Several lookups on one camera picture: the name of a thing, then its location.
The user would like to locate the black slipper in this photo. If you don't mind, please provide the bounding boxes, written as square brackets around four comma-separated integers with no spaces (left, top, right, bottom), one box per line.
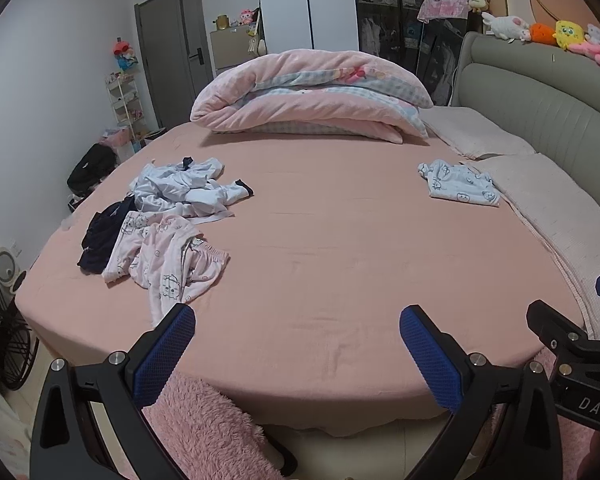
[252,425,298,476]

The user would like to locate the red and blue plush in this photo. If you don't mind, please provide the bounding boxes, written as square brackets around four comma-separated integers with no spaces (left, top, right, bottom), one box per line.
[111,37,140,72]

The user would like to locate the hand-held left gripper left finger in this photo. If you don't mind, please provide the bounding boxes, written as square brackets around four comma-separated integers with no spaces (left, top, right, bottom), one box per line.
[30,302,197,480]

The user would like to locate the white round fan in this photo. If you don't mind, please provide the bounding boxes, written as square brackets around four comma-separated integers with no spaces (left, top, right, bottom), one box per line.
[0,246,27,296]

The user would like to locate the dark navy garment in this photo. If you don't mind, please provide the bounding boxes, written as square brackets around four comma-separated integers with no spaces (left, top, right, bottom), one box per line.
[76,195,141,276]

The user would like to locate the pink box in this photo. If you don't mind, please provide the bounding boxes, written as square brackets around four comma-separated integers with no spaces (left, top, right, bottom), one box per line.
[100,127,133,148]

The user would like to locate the pink printed hanging cloth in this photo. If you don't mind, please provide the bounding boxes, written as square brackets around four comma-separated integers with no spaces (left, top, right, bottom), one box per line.
[417,0,472,23]

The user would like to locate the printed floor mat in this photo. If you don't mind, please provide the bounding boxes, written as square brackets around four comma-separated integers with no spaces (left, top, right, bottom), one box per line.
[0,375,36,480]

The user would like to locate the black wire basket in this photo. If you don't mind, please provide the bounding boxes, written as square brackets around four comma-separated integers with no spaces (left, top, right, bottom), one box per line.
[0,270,41,392]

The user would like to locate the white rabbit plush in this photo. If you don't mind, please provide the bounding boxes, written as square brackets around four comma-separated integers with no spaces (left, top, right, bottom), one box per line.
[481,11,532,43]

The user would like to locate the light blue jacket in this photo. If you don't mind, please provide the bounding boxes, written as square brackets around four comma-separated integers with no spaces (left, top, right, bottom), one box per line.
[128,156,255,226]

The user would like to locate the pink printed pajama pants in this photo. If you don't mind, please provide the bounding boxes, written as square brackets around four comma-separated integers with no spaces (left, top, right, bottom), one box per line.
[102,211,230,326]

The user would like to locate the grey padded headboard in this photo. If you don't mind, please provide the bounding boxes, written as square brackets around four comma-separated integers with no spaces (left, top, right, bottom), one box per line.
[450,31,600,233]

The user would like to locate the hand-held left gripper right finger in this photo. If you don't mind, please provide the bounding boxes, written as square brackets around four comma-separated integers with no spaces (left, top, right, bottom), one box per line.
[399,304,573,480]

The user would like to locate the orange carrot plush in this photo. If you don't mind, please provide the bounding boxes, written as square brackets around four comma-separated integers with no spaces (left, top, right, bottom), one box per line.
[529,22,556,44]

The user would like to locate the folded pink duvet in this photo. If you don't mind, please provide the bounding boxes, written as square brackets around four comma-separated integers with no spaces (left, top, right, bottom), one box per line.
[190,50,435,145]

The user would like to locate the white wardrobe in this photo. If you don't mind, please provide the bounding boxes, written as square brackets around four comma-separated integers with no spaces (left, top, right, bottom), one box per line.
[256,0,361,56]

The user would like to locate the beige cabinet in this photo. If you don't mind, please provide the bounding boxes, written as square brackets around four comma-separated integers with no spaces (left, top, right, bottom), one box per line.
[210,27,261,73]

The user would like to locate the dark glass cabinet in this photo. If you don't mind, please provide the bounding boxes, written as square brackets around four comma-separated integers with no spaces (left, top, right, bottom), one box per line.
[352,0,473,106]

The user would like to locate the black backpack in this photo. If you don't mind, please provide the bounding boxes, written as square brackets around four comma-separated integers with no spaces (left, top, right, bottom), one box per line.
[66,143,118,196]

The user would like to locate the folded light blue printed garment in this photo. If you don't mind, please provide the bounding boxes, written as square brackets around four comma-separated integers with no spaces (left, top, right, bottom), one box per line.
[417,158,502,207]

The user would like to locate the grey door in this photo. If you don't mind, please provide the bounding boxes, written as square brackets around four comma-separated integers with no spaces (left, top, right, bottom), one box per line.
[134,0,216,131]

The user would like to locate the bed with pink sheet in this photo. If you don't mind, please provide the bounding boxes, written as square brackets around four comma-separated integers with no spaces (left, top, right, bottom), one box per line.
[14,120,593,436]

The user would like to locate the white shelf rack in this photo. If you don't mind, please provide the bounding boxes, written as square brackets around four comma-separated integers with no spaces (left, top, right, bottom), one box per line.
[105,72,146,153]

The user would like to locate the yellow plush toy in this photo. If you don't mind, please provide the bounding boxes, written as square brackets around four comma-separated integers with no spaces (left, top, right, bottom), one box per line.
[552,20,588,51]

